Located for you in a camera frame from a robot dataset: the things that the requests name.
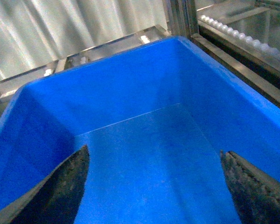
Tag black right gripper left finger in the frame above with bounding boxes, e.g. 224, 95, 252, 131
0, 145, 90, 224

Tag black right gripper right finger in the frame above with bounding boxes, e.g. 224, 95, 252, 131
220, 150, 280, 224

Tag empty blue upper bin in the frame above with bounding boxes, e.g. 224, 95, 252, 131
0, 37, 280, 224

